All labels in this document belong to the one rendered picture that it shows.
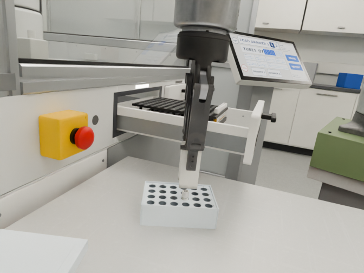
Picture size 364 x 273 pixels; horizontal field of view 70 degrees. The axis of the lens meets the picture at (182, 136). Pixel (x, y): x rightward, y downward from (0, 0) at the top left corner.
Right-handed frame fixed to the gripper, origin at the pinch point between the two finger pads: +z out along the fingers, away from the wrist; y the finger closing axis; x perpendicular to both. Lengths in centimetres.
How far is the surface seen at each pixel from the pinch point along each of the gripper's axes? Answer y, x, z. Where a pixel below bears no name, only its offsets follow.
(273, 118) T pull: 19.8, -21.4, -5.2
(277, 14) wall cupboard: 324, -134, -84
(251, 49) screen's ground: 104, -40, -25
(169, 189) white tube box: 2.5, 2.8, 6.1
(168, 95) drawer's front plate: 52, 3, -4
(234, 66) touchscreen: 94, -29, -16
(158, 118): 21.2, 5.9, -2.6
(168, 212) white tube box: -3.4, 2.9, 6.8
